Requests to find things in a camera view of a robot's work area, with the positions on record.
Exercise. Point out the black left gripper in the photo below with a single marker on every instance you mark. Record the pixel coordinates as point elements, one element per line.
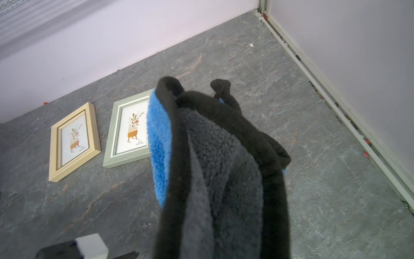
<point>86,247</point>

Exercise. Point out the beige picture frame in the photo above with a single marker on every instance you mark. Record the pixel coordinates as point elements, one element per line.
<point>74,141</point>

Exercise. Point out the green-grey picture frame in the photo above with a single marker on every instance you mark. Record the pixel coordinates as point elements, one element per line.
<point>127,139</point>

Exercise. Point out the blue microfibre cloth black trim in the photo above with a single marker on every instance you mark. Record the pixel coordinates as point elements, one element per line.
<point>218,179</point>

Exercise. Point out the long white wire shelf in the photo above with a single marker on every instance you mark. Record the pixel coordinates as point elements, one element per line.
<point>28,22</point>

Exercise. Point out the aluminium cage frame profiles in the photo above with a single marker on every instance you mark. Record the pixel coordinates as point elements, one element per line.
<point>372,147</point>

